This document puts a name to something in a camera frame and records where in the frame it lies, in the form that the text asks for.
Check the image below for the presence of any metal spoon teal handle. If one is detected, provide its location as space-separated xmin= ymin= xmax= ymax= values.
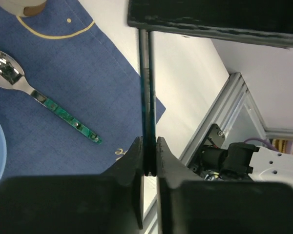
xmin=0 ymin=50 xmax=102 ymax=144

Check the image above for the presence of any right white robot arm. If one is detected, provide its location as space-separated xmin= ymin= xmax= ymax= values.
xmin=127 ymin=0 xmax=293 ymax=187

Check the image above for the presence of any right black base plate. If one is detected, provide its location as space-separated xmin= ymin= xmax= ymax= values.
xmin=203 ymin=123 xmax=226 ymax=148

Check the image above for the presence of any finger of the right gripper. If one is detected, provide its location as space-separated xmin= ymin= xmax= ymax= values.
xmin=127 ymin=0 xmax=293 ymax=48

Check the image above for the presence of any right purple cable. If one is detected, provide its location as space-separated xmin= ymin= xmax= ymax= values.
xmin=244 ymin=137 xmax=279 ymax=151

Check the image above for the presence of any small metal cup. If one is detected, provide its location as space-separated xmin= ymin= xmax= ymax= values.
xmin=0 ymin=0 xmax=47 ymax=17

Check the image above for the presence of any blue cloth placemat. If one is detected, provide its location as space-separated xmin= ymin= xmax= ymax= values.
xmin=0 ymin=0 xmax=167 ymax=176

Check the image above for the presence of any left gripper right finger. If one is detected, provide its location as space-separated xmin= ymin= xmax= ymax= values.
xmin=156 ymin=137 xmax=293 ymax=234

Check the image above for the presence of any aluminium mounting rail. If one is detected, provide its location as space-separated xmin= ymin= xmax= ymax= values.
xmin=143 ymin=72 xmax=267 ymax=234

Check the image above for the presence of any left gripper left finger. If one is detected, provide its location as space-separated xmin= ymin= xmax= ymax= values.
xmin=0 ymin=137 xmax=144 ymax=234

